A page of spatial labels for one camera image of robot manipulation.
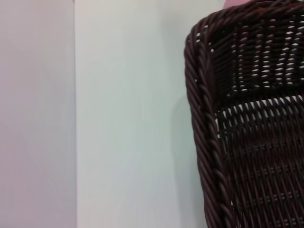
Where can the dark brown woven basket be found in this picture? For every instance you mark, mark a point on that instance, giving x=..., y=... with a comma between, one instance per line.
x=261, y=166

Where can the pink toy peach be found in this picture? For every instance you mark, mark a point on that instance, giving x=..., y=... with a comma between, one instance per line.
x=235, y=2

